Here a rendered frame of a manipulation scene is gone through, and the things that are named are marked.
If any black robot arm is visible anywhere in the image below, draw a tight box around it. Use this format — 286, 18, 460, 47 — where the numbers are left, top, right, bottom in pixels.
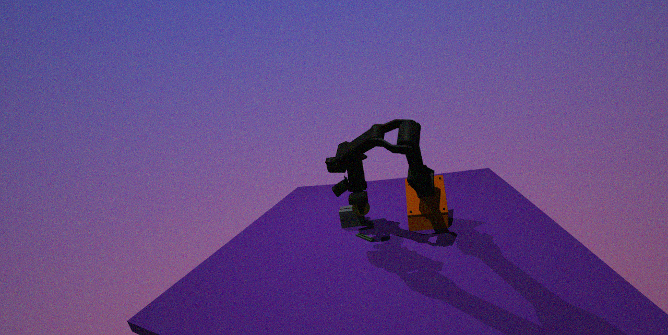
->
325, 119, 435, 197

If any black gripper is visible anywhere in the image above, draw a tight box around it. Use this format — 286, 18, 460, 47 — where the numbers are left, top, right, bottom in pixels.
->
348, 172, 368, 214

